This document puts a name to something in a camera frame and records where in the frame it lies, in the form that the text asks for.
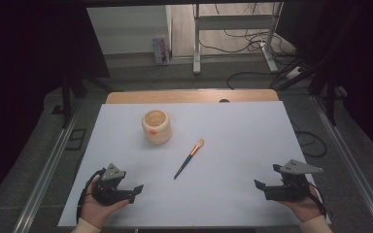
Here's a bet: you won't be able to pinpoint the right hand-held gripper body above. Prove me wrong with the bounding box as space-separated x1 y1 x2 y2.
264 158 323 203

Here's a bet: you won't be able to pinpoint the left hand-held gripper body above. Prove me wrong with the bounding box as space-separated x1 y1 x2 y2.
91 163 127 207

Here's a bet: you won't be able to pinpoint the cream ceramic cup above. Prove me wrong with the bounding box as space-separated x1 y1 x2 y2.
141 109 173 146

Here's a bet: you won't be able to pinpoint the makeup brush with gold ferrule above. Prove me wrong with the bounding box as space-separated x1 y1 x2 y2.
173 138 206 181

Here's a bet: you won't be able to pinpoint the person's right hand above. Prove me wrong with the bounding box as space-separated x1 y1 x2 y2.
276 186 324 223

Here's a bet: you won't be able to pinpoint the white table sheet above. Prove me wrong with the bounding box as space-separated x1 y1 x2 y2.
57 100 333 227

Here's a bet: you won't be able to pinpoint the black stand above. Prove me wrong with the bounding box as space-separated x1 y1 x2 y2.
51 72 115 129
270 3 349 126

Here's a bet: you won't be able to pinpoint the white power strip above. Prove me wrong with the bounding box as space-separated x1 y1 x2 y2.
284 65 303 81

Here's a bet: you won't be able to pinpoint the dark curtain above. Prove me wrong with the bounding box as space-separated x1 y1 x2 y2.
275 0 373 164
0 0 111 212

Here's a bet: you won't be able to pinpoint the colourful cartoon packet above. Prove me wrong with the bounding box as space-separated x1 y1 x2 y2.
152 34 171 67

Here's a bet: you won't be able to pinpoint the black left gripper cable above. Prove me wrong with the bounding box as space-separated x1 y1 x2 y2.
76 168 107 224

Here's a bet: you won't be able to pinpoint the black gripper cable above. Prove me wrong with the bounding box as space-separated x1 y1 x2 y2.
76 168 107 224
306 182 328 217

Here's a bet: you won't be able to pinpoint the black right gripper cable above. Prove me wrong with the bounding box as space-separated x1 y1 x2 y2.
306 182 328 217

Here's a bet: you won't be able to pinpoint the looped black floor cable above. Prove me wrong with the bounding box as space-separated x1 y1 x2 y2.
291 121 327 159

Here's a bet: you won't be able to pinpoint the aluminium floor rail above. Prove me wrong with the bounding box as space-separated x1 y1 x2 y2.
310 94 373 233
12 102 83 233

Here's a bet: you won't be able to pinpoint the black rectangular floor frame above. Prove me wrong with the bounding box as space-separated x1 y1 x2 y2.
64 128 87 151

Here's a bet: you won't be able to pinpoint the long black floor cable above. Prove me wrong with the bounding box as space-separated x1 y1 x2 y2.
225 70 275 90

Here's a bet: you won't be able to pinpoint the tangled black floor cables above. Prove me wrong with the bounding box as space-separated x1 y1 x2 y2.
198 3 297 56

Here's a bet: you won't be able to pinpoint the white metal stand frame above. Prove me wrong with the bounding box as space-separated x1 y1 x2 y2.
192 2 285 76

